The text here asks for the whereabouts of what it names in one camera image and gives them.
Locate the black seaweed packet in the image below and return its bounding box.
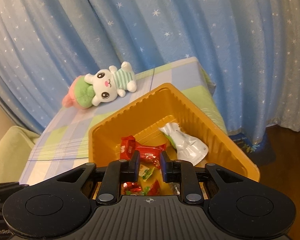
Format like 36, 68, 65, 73
168, 182, 182, 195

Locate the white rabbit plush toy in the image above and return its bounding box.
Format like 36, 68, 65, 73
62, 61, 137, 109

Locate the blue star curtain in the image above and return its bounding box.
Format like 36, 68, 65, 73
0, 0, 300, 143

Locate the silver foil pouch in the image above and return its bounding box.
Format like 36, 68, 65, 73
158, 122, 209, 167

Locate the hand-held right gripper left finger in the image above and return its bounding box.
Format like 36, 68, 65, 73
54, 151, 141, 205

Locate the light green cloth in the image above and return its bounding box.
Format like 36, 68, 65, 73
0, 126, 40, 184

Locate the blue floor mat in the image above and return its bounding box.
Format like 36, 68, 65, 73
227, 131, 277, 167

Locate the yellow green candy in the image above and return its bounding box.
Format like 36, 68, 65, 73
139, 164, 155, 182

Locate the plaid tablecloth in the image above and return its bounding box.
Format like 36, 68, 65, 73
19, 57, 228, 187

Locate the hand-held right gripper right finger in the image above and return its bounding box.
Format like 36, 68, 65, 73
160, 151, 245, 204

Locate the red white candy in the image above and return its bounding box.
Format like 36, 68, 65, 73
122, 181, 142, 196
149, 180, 161, 195

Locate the red snack packet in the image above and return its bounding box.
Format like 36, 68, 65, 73
134, 144, 167, 169
120, 135, 136, 160

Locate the orange plastic tray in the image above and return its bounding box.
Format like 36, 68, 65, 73
88, 82, 261, 200

